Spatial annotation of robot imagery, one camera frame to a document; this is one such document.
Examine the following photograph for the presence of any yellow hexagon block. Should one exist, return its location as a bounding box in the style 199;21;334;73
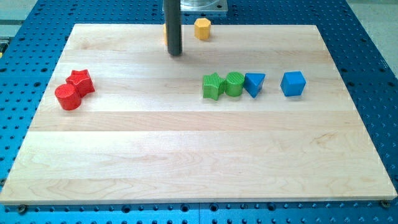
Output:
194;18;211;40

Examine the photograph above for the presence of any blue cube block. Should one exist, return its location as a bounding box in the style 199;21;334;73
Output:
280;71;306;96

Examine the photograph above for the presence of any green cylinder block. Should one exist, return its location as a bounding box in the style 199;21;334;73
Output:
224;72;244;97

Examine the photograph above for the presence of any yellow heart block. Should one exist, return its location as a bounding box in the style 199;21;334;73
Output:
163;23;168;46

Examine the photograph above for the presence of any blue triangle block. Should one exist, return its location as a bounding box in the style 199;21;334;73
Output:
243;73;266;98

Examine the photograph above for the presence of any light wooden board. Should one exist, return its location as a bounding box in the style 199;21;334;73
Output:
1;24;397;205

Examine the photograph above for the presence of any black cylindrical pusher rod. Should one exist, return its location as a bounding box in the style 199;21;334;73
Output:
164;0;182;56

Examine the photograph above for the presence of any blue perforated metal table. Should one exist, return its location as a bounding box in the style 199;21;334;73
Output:
1;0;397;223

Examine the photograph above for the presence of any red cylinder block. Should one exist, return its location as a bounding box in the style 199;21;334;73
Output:
55;83;81;111

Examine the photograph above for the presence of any green star block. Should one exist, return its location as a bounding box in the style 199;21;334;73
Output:
202;72;226;101

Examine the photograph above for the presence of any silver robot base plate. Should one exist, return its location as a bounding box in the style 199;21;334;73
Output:
180;0;228;15

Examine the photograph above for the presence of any red star block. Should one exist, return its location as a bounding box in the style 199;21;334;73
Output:
65;70;95;98

